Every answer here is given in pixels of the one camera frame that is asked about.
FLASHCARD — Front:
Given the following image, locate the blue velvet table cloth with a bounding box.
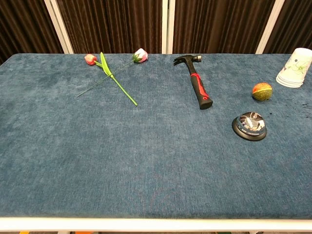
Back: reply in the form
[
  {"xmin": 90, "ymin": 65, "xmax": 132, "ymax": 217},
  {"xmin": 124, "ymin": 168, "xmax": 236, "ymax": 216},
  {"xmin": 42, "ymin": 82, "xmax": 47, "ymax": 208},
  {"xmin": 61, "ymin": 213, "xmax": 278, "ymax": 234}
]
[{"xmin": 0, "ymin": 53, "xmax": 312, "ymax": 219}]

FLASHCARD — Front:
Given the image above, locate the black red claw hammer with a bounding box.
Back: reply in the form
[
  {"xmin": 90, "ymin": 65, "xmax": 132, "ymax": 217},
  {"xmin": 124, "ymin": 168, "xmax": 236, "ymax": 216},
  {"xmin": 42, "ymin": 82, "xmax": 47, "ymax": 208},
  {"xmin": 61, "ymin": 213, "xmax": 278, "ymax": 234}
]
[{"xmin": 173, "ymin": 55, "xmax": 214, "ymax": 110}]

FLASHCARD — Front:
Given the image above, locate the white pink rose thin stem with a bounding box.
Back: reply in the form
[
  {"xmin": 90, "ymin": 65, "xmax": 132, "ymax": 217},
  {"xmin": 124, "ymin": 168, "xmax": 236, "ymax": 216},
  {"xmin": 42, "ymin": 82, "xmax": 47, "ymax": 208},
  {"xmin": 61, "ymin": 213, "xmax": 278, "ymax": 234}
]
[{"xmin": 76, "ymin": 48, "xmax": 149, "ymax": 98}]

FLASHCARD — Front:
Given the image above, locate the red tulip bright green stem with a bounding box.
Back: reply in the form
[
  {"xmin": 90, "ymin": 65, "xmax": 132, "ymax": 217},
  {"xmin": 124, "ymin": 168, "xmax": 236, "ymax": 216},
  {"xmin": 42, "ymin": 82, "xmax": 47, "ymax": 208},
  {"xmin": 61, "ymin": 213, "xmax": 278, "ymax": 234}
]
[{"xmin": 84, "ymin": 51, "xmax": 138, "ymax": 107}]

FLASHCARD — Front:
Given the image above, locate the dark brown curtain panel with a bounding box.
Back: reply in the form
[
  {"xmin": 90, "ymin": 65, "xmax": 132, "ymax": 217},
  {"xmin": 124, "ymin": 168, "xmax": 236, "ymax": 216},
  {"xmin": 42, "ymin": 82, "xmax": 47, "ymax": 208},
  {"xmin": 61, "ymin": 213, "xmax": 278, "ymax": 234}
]
[
  {"xmin": 0, "ymin": 0, "xmax": 64, "ymax": 64},
  {"xmin": 172, "ymin": 0, "xmax": 277, "ymax": 55},
  {"xmin": 263, "ymin": 0, "xmax": 312, "ymax": 55},
  {"xmin": 56, "ymin": 0, "xmax": 163, "ymax": 54}
]

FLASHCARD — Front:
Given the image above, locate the plain white nested paper cup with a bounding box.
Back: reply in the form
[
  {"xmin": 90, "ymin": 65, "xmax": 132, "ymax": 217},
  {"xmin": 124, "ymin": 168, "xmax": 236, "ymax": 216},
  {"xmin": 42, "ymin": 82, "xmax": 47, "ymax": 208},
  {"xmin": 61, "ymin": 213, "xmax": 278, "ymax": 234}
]
[
  {"xmin": 275, "ymin": 78, "xmax": 304, "ymax": 88},
  {"xmin": 276, "ymin": 76, "xmax": 306, "ymax": 86}
]

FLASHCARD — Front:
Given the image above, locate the white floral paper cup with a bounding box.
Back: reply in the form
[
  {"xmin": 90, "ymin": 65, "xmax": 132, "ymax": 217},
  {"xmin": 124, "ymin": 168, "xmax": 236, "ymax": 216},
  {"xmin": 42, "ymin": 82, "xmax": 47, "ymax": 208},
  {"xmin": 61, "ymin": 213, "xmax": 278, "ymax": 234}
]
[{"xmin": 277, "ymin": 47, "xmax": 312, "ymax": 84}]

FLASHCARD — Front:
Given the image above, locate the white screen frame post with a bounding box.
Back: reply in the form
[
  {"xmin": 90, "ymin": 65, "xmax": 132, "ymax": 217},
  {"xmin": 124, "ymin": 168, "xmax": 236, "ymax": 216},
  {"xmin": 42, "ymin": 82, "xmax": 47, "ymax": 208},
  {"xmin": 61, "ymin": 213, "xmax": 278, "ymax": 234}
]
[
  {"xmin": 255, "ymin": 0, "xmax": 286, "ymax": 55},
  {"xmin": 43, "ymin": 0, "xmax": 74, "ymax": 55},
  {"xmin": 161, "ymin": 0, "xmax": 176, "ymax": 55}
]

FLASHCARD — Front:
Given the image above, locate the white table frame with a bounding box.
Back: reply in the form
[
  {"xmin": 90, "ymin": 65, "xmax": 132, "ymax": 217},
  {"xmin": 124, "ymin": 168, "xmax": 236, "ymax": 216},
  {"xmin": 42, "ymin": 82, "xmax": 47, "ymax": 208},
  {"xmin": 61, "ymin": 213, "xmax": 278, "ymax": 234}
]
[{"xmin": 0, "ymin": 217, "xmax": 312, "ymax": 233}]

